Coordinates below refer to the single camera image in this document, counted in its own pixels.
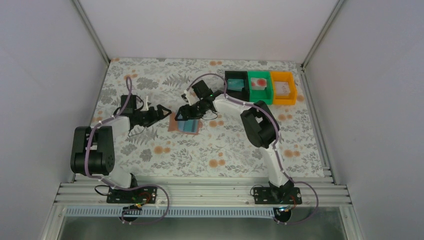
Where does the orange leather card holder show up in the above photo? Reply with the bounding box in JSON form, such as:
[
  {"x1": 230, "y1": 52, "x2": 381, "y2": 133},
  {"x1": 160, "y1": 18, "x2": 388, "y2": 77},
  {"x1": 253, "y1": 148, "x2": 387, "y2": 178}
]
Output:
[{"x1": 168, "y1": 112, "x2": 203, "y2": 135}]

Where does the teal credit card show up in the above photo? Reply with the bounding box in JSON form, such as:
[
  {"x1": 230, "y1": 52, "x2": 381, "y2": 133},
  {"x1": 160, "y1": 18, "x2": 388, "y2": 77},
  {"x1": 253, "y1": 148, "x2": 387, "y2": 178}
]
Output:
[
  {"x1": 177, "y1": 119, "x2": 199, "y2": 135},
  {"x1": 227, "y1": 78, "x2": 245, "y2": 92}
]

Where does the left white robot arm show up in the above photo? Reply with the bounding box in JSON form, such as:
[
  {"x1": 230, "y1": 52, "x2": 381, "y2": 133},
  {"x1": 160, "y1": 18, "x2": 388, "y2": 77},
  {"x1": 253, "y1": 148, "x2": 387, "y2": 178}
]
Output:
[{"x1": 70, "y1": 94, "x2": 172, "y2": 191}]

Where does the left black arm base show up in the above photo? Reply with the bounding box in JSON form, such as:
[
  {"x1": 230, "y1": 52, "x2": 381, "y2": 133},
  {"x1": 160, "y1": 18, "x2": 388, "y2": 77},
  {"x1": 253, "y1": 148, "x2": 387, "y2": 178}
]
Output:
[{"x1": 94, "y1": 184, "x2": 158, "y2": 222}]

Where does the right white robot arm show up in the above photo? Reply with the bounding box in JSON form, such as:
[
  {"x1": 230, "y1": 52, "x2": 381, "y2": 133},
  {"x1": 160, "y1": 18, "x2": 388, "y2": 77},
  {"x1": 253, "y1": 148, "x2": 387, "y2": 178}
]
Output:
[{"x1": 175, "y1": 80, "x2": 294, "y2": 194}]

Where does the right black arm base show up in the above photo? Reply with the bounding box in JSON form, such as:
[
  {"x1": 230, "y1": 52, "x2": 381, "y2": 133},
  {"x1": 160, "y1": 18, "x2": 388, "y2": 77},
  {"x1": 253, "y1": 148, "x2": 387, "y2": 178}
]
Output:
[{"x1": 249, "y1": 177, "x2": 303, "y2": 224}]

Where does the white red card in green bin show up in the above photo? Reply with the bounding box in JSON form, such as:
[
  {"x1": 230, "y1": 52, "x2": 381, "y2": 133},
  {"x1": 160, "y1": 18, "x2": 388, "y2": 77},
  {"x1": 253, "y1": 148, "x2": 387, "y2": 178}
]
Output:
[{"x1": 250, "y1": 77, "x2": 268, "y2": 91}]

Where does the white card in orange bin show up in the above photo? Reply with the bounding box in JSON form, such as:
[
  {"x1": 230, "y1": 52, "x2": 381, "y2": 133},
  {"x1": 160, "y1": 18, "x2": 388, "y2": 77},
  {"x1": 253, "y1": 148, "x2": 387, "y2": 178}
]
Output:
[{"x1": 274, "y1": 81, "x2": 291, "y2": 98}]

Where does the floral table mat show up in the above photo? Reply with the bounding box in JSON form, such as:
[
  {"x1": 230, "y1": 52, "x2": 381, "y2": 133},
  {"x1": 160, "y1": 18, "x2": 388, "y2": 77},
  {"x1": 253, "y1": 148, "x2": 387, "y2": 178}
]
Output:
[{"x1": 92, "y1": 57, "x2": 325, "y2": 178}]

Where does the black plastic bin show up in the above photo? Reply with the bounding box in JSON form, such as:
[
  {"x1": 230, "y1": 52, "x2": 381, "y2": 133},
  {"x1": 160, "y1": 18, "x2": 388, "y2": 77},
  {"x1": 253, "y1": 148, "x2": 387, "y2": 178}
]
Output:
[{"x1": 224, "y1": 70, "x2": 250, "y2": 102}]

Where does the green plastic bin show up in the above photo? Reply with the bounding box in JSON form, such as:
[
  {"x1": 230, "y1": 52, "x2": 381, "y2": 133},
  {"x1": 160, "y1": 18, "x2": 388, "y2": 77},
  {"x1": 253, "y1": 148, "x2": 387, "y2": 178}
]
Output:
[{"x1": 247, "y1": 71, "x2": 274, "y2": 105}]

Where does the orange plastic bin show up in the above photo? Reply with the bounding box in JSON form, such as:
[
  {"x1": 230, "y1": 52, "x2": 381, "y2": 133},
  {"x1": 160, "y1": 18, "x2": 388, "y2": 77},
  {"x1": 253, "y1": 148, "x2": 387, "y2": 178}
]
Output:
[{"x1": 270, "y1": 71, "x2": 298, "y2": 106}]

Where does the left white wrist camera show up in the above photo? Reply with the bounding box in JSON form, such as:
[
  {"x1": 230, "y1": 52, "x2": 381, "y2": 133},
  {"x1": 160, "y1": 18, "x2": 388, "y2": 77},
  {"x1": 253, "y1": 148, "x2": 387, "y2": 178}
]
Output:
[{"x1": 141, "y1": 95, "x2": 152, "y2": 111}]

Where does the aluminium mounting rail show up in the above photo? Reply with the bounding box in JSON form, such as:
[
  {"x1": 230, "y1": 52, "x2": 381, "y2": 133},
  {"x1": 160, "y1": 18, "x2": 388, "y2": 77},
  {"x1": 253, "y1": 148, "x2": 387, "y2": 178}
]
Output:
[{"x1": 54, "y1": 176, "x2": 352, "y2": 207}]

